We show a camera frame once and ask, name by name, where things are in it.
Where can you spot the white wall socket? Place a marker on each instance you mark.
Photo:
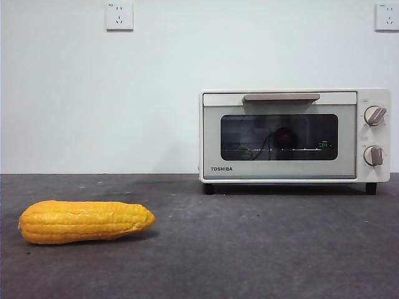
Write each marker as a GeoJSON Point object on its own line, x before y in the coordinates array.
{"type": "Point", "coordinates": [119, 16]}
{"type": "Point", "coordinates": [388, 17]}

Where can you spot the cream Toshiba toaster oven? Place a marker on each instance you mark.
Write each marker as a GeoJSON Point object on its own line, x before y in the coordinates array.
{"type": "Point", "coordinates": [375, 137]}

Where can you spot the purple eggplant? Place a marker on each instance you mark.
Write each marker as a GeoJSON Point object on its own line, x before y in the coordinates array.
{"type": "Point", "coordinates": [285, 137]}

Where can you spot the round beige oven knob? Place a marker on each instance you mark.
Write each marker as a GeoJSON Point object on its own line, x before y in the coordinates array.
{"type": "Point", "coordinates": [373, 155]}
{"type": "Point", "coordinates": [374, 116]}

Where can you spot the yellow corn cob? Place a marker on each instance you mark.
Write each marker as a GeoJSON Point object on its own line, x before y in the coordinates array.
{"type": "Point", "coordinates": [84, 222]}

